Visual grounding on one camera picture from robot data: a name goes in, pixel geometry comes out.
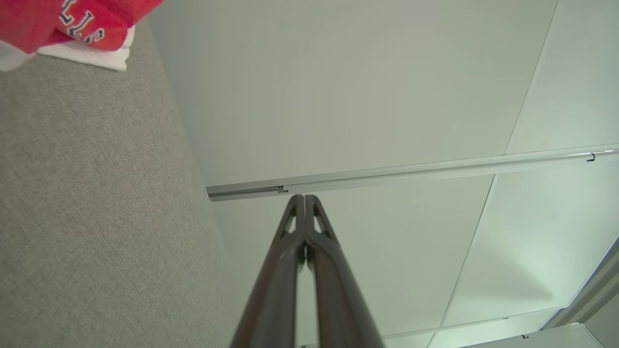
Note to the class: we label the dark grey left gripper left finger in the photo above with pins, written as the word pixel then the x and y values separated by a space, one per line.
pixel 275 280

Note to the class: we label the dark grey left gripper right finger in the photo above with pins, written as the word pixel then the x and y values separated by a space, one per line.
pixel 333 285

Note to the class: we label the red white Bulls jersey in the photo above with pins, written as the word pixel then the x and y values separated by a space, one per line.
pixel 101 19

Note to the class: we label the grey fabric sofa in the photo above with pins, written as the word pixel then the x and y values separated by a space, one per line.
pixel 96 203

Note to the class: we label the grey partition post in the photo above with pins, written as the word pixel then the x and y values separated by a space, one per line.
pixel 387 175

